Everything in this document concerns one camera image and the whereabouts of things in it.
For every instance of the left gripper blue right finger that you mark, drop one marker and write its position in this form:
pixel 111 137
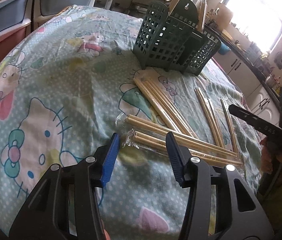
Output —
pixel 178 156

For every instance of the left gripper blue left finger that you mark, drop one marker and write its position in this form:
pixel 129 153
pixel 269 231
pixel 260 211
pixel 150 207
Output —
pixel 109 158

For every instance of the chopsticks long pair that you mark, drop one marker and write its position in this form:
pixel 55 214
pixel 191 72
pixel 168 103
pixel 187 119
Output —
pixel 185 140

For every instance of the white kitchen cabinets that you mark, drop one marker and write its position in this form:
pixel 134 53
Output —
pixel 260 100

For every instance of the bright kitchen window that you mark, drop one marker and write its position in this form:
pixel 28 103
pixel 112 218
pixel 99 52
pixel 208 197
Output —
pixel 259 20

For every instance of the right hand holding gripper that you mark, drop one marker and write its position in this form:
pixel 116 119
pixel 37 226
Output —
pixel 278 179

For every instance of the wrapped chopsticks bundle upper left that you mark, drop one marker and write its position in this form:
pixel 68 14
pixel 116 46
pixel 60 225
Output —
pixel 164 107

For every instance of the wrapped chopsticks right pair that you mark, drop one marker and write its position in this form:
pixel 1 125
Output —
pixel 211 117

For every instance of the Hello Kitty patterned tablecloth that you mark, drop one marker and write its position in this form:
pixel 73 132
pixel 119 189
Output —
pixel 67 87

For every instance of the blue hanging bowl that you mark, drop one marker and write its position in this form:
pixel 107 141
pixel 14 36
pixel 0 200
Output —
pixel 224 49

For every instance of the dark green utensil basket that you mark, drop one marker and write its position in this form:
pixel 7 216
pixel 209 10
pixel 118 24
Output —
pixel 169 39

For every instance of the chopsticks leaning in basket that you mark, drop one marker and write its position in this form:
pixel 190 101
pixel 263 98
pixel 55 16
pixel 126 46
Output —
pixel 201 15

